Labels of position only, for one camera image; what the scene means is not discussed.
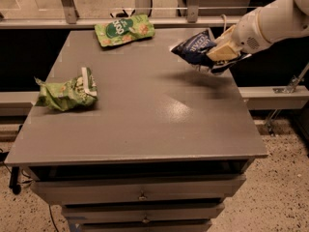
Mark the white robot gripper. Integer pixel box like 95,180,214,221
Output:
207,8,271,62

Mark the blue kettle chip bag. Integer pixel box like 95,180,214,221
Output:
170,28,250,75

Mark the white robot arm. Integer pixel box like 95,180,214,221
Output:
207,0,309,62

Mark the green rice chip bag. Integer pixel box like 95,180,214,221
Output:
95,14,155,47

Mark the crumpled light green chip bag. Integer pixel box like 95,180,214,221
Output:
36,67,98,111

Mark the grey top drawer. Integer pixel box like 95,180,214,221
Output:
31,174,246,205

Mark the grey drawer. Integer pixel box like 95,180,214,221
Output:
62,203,224,223
31,174,246,205
70,220,212,232

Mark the grey bottom drawer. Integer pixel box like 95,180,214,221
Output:
70,220,212,232

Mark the grey middle drawer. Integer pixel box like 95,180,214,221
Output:
62,203,224,223

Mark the white cable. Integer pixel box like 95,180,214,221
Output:
219,14,228,34

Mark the metal railing frame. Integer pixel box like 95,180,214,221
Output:
0,0,309,30

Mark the black floor cable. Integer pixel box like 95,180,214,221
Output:
47,204,61,232

